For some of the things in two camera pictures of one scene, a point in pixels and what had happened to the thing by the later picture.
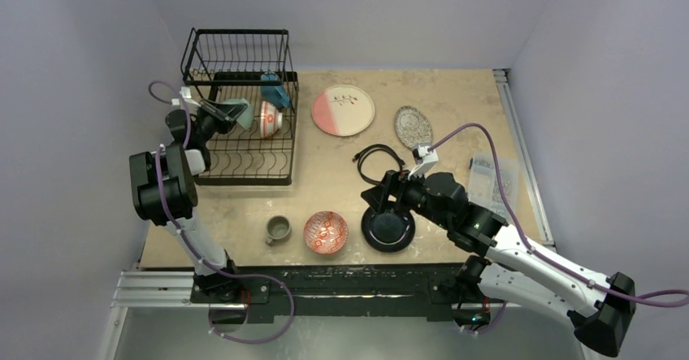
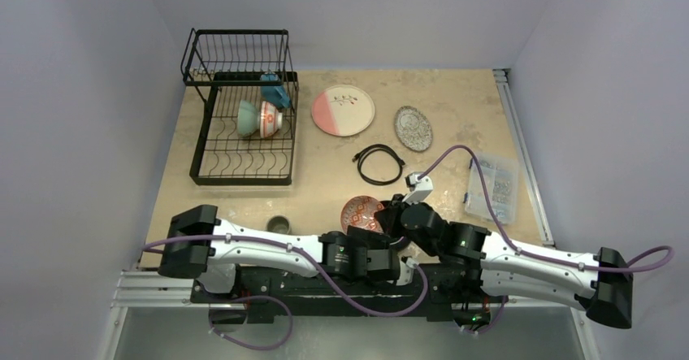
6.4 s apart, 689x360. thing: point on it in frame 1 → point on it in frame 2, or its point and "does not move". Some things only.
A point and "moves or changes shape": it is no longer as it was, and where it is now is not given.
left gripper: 224,114 → 373,240
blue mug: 275,93 does not move
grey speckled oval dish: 412,127 does not move
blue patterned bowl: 325,232 → 361,212
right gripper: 391,189 → 392,213
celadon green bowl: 246,118 moves or changes shape
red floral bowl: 270,119 does not move
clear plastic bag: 483,188 does not move
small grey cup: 277,227 does not move
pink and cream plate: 344,110 does not move
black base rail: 361,289 does not move
